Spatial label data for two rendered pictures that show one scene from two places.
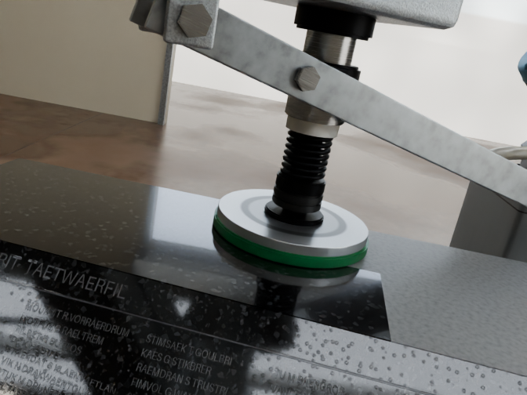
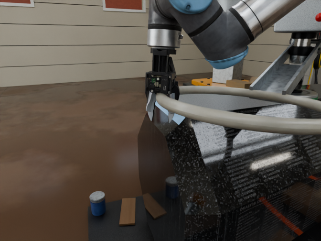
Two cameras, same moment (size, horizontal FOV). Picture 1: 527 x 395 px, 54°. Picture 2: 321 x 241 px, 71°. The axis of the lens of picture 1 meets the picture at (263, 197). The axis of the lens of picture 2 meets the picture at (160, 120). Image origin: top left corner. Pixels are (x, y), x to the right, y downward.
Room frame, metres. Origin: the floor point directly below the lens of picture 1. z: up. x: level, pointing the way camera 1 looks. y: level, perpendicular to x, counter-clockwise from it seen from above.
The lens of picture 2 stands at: (1.43, -1.10, 1.14)
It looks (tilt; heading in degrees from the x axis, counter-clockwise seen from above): 20 degrees down; 156
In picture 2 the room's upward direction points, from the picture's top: straight up
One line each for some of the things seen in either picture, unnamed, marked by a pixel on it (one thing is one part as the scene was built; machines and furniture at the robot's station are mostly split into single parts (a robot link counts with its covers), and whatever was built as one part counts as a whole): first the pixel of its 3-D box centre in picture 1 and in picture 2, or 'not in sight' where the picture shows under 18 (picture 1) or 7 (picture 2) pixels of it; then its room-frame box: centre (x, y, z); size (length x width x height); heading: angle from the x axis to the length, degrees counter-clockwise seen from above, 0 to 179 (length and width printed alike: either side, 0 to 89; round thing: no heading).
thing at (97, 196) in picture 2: not in sight; (98, 203); (0.10, -0.97, 0.08); 0.10 x 0.10 x 0.13
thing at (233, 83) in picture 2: not in sight; (239, 84); (0.07, 0.19, 0.81); 0.20 x 0.10 x 0.05; 2
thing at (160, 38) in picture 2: not in sight; (165, 40); (0.84, -0.82, 1.14); 0.10 x 0.09 x 0.05; 54
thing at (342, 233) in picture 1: (292, 219); (292, 92); (0.69, -0.05, 0.89); 0.21 x 0.21 x 0.01
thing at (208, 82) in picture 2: not in sight; (226, 83); (-0.17, 0.27, 0.76); 0.49 x 0.49 x 0.05; 84
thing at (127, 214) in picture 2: not in sight; (128, 210); (0.19, -0.79, 0.02); 0.25 x 0.10 x 0.01; 161
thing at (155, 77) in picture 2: not in sight; (161, 71); (0.85, -0.83, 1.06); 0.09 x 0.08 x 0.12; 144
